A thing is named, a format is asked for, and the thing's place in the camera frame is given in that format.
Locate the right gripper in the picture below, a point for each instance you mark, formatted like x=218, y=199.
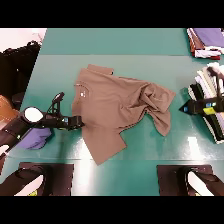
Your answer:
x=199, y=106

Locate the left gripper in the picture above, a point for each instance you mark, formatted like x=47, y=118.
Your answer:
x=75, y=122

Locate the brown T-shirt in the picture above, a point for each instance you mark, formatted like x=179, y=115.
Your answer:
x=113, y=103

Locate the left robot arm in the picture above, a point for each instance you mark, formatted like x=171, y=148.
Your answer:
x=15, y=126

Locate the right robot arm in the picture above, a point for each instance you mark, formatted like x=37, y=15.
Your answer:
x=173, y=180

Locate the small white garment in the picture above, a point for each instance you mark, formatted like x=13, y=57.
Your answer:
x=206, y=53

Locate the red-brown garment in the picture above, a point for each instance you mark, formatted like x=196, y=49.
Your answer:
x=195, y=42

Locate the black bag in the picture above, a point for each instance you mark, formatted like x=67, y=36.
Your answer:
x=16, y=70

